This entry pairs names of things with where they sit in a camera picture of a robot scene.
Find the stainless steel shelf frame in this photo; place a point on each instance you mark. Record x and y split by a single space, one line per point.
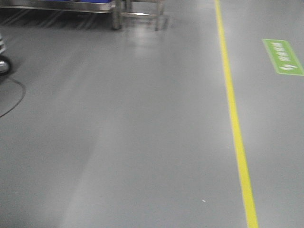
118 8

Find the green floor sign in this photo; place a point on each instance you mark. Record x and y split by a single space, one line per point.
283 57

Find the cart caster wheel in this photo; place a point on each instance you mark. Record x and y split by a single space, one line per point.
5 65

